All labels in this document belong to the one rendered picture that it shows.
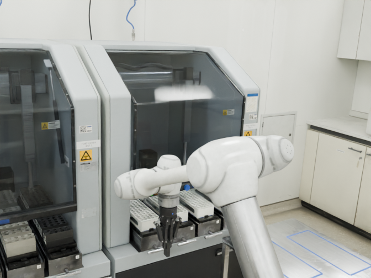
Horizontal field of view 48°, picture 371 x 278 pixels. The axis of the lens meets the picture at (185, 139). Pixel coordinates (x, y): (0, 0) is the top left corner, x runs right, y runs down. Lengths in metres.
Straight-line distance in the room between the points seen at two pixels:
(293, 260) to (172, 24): 1.93
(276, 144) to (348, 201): 2.87
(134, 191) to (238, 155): 0.57
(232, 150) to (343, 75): 3.42
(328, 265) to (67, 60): 1.38
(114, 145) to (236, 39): 1.91
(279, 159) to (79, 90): 0.89
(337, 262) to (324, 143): 2.32
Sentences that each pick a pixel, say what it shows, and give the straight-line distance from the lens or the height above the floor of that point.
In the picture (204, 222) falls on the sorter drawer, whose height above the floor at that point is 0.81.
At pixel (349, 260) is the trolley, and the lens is 1.90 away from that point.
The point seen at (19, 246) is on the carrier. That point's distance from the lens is 1.80.
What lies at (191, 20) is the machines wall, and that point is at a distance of 3.19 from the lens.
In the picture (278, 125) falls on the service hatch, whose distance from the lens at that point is 3.90.
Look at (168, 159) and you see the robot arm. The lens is 1.64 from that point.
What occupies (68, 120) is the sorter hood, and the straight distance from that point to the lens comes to 1.67.
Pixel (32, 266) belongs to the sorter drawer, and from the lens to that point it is 1.77.
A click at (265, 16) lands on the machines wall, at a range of 3.62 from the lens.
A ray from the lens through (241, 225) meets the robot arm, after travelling 1.09.
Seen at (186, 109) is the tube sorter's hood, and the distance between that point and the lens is 1.89.
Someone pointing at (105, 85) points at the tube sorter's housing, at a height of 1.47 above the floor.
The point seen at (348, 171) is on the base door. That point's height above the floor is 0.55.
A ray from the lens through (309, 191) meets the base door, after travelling 4.29.
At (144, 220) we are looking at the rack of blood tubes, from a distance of 1.92.
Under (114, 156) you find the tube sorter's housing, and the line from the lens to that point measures 1.79.
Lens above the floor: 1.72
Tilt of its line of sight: 15 degrees down
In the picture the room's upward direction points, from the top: 3 degrees clockwise
